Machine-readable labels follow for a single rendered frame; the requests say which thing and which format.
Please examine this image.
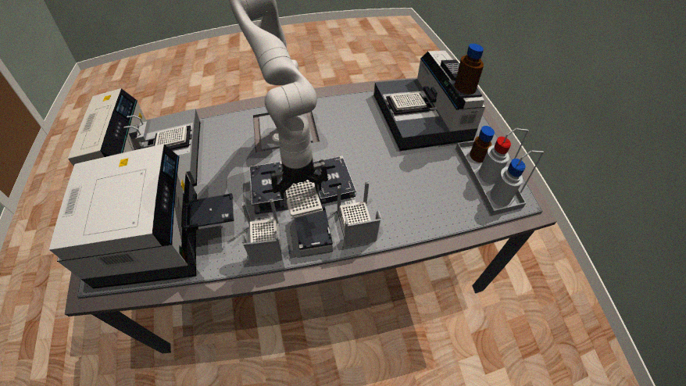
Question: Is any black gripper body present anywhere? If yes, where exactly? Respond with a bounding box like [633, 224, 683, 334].
[281, 159, 316, 184]

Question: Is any red bottle cap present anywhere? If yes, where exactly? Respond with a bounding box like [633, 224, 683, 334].
[495, 137, 511, 153]

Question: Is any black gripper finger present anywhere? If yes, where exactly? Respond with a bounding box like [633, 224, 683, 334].
[303, 159, 328, 193]
[270, 170, 298, 201]

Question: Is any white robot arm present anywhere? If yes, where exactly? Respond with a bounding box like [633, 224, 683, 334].
[229, 0, 317, 169]

